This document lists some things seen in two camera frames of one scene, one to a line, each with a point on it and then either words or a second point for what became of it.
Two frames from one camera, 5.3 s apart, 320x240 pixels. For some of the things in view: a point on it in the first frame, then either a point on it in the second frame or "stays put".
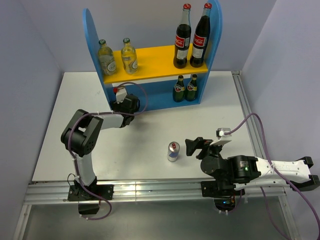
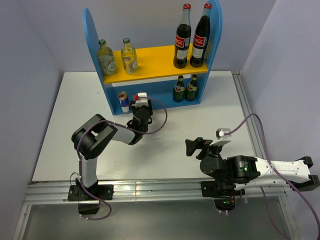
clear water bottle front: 106,59 stays put
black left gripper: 115,106 -> 134,108
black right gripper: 199,143 stays put
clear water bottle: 129,57 stays put
